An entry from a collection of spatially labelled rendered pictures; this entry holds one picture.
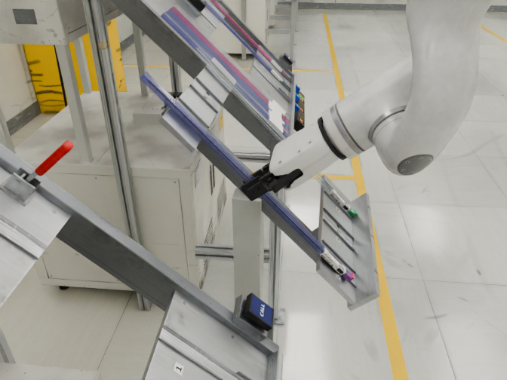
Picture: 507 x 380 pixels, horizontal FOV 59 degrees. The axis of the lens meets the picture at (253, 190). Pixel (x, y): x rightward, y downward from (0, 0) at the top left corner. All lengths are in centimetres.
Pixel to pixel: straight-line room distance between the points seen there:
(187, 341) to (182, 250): 103
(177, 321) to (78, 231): 18
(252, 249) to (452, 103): 55
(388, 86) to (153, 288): 44
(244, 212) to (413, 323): 110
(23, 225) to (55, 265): 131
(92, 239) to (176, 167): 85
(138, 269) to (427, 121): 43
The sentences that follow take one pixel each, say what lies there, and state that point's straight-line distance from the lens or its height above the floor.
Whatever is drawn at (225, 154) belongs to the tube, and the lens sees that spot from 73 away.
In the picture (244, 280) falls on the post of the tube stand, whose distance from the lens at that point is 104.
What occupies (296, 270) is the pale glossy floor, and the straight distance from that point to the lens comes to 199.
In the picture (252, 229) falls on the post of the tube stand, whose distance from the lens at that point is 94.
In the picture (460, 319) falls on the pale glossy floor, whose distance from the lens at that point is 195.
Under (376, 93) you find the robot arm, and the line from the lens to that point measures 65.
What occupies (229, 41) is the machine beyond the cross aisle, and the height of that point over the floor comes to 18.
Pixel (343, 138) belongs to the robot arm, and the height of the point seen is 104.
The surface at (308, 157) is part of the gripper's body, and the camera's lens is 67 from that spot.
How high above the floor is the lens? 132
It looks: 32 degrees down
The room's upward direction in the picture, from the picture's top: straight up
